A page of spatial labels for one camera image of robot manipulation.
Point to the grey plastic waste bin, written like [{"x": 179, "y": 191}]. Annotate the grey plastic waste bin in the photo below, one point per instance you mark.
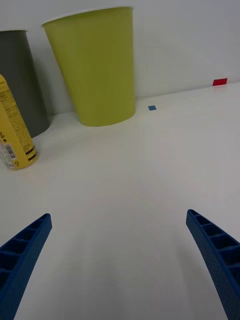
[{"x": 22, "y": 87}]

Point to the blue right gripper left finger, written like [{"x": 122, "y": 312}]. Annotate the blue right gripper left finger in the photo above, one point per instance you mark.
[{"x": 22, "y": 260}]

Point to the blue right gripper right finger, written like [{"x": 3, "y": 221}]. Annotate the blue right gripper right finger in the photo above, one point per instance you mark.
[{"x": 220, "y": 255}]

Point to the yellow label plastic bottle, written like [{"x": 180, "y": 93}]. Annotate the yellow label plastic bottle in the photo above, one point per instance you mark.
[{"x": 15, "y": 135}]

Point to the yellow-green plastic waste bin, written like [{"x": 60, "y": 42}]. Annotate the yellow-green plastic waste bin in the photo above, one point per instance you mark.
[{"x": 100, "y": 72}]

